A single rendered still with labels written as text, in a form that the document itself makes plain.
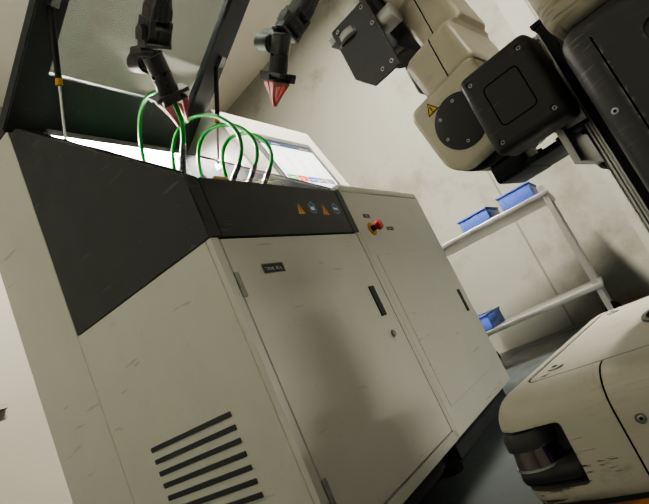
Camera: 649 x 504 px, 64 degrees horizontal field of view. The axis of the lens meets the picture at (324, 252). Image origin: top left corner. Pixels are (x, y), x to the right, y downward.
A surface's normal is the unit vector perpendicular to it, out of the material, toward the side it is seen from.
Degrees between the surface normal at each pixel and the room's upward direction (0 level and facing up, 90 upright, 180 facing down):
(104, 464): 90
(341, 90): 90
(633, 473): 90
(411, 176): 90
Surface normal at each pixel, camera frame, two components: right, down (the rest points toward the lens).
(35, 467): 0.64, -0.44
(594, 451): -0.65, 0.13
